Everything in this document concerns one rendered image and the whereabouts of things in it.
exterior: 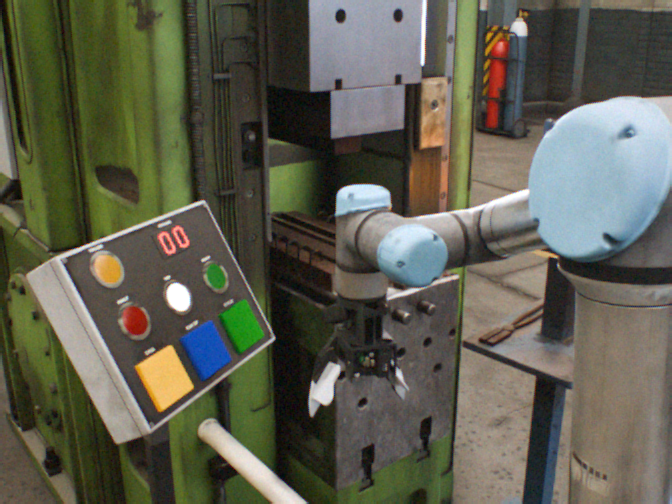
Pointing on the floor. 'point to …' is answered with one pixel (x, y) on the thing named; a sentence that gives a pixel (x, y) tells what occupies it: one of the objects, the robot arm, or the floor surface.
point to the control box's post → (160, 465)
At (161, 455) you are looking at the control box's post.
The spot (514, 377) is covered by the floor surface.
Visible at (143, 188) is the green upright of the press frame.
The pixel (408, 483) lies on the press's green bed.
